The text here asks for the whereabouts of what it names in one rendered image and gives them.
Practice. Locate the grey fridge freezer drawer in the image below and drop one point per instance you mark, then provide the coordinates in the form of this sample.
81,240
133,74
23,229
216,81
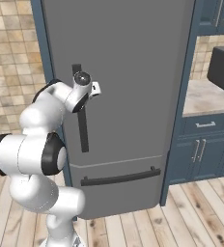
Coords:
126,196

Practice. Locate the black microwave oven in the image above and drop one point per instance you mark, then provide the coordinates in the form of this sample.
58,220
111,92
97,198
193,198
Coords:
221,69

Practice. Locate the blue cupboard drawer front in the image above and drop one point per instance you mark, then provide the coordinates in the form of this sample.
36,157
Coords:
207,124

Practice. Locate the blue fridge surround panel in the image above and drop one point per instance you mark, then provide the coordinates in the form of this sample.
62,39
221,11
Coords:
184,96

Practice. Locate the blue base cupboard door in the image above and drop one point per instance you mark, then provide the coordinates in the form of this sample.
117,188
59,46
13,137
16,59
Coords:
213,157
183,160

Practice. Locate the grey fridge door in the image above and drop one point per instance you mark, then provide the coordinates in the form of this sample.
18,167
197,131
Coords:
133,80

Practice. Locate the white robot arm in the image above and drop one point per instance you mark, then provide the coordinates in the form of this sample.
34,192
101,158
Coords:
27,154

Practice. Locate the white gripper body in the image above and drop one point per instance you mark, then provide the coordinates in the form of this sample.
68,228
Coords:
96,89

